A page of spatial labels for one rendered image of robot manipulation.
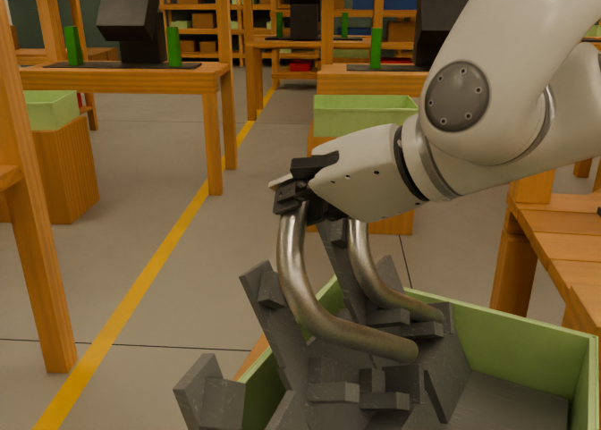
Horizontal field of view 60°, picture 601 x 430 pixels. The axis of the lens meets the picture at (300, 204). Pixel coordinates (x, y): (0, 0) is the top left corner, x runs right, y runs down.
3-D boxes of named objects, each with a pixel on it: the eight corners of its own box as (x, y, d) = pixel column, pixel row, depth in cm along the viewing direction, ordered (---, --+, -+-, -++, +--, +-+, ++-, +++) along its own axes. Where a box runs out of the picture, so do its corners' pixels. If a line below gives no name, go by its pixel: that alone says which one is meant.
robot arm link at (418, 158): (472, 138, 51) (445, 147, 53) (424, 88, 46) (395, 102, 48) (478, 213, 47) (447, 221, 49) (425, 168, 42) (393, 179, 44)
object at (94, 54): (97, 83, 836) (93, 54, 819) (47, 83, 837) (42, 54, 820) (122, 72, 946) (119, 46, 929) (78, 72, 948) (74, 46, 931)
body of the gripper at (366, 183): (455, 150, 53) (366, 182, 60) (398, 96, 46) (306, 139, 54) (459, 216, 49) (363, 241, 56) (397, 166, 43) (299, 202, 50)
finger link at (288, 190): (324, 173, 55) (280, 191, 59) (303, 160, 53) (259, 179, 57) (321, 200, 53) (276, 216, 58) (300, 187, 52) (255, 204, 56)
